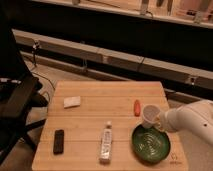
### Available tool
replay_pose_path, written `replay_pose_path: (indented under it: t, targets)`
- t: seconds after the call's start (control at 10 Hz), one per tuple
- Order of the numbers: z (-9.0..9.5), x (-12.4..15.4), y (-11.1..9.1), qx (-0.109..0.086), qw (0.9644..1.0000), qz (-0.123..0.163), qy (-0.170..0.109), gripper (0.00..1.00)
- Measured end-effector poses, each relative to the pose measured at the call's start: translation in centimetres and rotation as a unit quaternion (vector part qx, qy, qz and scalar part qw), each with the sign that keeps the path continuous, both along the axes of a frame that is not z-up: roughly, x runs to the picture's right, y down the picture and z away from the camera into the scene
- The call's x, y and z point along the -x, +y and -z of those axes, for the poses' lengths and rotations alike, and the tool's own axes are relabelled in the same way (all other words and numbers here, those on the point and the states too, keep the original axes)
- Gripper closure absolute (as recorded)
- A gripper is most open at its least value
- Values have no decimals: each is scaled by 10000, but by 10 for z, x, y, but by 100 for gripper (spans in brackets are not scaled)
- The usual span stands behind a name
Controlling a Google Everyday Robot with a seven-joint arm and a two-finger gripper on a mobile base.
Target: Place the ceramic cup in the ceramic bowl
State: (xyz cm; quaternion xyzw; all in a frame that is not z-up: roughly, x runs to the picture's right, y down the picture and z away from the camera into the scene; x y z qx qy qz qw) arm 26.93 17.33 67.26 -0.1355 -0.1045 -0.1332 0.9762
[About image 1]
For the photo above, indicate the clear plastic bottle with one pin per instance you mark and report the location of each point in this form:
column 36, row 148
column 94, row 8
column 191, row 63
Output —
column 106, row 143

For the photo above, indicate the white ceramic cup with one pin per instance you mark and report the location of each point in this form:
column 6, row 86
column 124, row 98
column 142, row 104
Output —
column 149, row 115

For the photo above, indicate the white sponge block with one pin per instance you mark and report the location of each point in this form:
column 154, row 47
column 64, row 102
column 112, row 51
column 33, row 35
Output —
column 72, row 101

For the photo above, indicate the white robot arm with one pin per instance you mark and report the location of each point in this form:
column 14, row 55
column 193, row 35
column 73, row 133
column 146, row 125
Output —
column 196, row 117

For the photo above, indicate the black remote control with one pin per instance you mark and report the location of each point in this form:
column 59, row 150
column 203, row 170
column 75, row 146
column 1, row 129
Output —
column 58, row 147

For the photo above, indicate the black chair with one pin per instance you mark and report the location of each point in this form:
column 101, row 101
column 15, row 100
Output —
column 19, row 93

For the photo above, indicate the orange carrot toy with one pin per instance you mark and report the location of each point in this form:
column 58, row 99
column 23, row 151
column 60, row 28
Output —
column 137, row 108

